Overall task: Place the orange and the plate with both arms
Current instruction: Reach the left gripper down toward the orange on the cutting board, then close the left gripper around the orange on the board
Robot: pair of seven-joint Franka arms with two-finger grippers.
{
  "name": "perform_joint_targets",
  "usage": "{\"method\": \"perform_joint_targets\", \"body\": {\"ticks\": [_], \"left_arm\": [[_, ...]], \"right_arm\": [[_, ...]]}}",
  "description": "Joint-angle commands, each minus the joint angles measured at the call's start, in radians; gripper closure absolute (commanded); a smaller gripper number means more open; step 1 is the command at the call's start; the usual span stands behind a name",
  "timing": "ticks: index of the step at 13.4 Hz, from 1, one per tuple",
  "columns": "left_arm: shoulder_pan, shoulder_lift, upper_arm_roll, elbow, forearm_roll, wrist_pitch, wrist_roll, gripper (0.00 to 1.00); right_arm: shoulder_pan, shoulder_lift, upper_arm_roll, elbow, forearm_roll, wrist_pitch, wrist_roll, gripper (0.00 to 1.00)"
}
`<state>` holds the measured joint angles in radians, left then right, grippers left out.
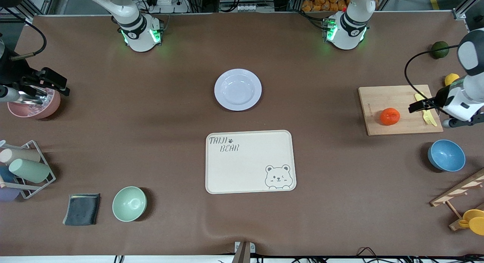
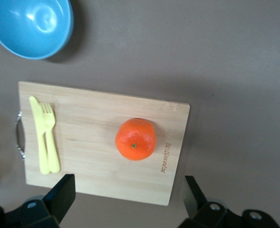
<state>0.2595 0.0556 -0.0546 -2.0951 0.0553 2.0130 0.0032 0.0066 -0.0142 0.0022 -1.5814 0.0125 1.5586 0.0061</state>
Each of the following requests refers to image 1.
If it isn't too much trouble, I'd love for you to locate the orange fruit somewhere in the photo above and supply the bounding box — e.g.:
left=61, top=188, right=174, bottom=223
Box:
left=380, top=108, right=400, bottom=126

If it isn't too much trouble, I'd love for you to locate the white round plate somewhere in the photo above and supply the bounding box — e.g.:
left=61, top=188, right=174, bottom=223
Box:
left=214, top=68, right=262, bottom=112

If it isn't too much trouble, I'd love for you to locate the yellow plastic fork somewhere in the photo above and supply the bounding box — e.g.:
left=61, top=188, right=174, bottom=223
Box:
left=414, top=93, right=438, bottom=127

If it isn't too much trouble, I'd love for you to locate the metal scoop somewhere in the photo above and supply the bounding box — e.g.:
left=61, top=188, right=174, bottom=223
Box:
left=14, top=86, right=49, bottom=105

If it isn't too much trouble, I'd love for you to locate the pink bowl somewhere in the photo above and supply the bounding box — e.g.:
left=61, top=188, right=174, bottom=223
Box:
left=8, top=87, right=61, bottom=120

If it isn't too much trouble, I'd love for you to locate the wooden cutting board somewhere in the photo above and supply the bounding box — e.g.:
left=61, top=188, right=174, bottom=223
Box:
left=358, top=85, right=444, bottom=136

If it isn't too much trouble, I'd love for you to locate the dark green avocado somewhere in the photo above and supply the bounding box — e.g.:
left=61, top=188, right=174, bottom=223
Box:
left=431, top=41, right=450, bottom=59

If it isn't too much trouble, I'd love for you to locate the blue bowl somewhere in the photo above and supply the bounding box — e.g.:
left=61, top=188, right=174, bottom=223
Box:
left=428, top=139, right=466, bottom=172

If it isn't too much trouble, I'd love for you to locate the beige cup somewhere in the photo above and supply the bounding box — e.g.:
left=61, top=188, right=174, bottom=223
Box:
left=0, top=148, right=41, bottom=165

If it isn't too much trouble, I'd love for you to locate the mint green cup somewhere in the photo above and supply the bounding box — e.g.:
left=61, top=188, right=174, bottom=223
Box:
left=8, top=158, right=51, bottom=184

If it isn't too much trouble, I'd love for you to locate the wooden drying rack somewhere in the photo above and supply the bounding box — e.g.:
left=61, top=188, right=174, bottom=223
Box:
left=430, top=168, right=484, bottom=231

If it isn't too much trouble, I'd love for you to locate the blue cup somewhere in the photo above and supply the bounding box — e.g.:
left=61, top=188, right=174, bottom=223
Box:
left=0, top=165, right=17, bottom=183

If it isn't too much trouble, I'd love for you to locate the purple cup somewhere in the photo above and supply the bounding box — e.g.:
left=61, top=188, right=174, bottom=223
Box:
left=0, top=187, right=20, bottom=202

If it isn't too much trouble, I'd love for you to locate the dark grey folded cloth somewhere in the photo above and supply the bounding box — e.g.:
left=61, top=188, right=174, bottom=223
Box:
left=63, top=193, right=101, bottom=226

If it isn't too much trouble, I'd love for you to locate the yellow mug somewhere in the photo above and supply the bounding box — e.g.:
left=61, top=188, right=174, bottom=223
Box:
left=459, top=209, right=484, bottom=236

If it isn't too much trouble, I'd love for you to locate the white power strip with plugs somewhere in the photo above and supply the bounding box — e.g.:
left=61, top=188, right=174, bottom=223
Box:
left=146, top=0, right=189, bottom=14

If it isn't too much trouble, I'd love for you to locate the light green bowl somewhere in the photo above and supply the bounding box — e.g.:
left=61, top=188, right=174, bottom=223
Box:
left=112, top=186, right=147, bottom=222

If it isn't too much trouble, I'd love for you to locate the bag of orange buns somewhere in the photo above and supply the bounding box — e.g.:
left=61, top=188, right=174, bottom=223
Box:
left=301, top=0, right=379, bottom=12

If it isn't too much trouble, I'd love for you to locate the brown table mat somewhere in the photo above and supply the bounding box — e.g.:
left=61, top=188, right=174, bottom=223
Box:
left=0, top=11, right=484, bottom=257

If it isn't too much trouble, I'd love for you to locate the cream tray with bear print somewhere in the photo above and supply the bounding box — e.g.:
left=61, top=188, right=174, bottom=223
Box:
left=205, top=130, right=297, bottom=195

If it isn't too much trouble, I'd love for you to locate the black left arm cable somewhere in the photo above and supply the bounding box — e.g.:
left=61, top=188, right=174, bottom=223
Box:
left=404, top=45, right=460, bottom=116

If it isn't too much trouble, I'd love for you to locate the grey wire cup rack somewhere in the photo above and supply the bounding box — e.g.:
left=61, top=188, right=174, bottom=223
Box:
left=0, top=140, right=56, bottom=199

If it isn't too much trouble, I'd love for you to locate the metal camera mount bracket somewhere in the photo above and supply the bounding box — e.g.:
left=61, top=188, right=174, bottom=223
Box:
left=231, top=241, right=256, bottom=263

